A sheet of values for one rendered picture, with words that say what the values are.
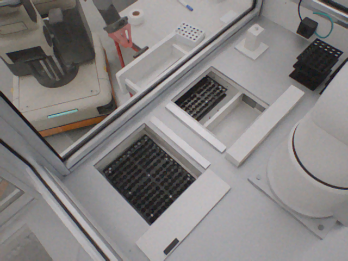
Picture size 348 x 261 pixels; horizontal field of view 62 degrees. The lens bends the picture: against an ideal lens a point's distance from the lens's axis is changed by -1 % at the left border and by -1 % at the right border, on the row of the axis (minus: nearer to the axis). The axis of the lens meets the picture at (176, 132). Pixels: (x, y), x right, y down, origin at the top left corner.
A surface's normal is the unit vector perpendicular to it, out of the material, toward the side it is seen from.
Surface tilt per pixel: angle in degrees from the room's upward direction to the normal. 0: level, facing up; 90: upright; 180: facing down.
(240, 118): 0
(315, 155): 77
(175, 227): 0
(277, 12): 90
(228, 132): 0
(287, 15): 90
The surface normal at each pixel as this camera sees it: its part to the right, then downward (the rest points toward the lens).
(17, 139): 0.71, 0.60
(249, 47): -0.70, 0.63
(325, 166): -0.68, 0.47
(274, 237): -0.04, -0.49
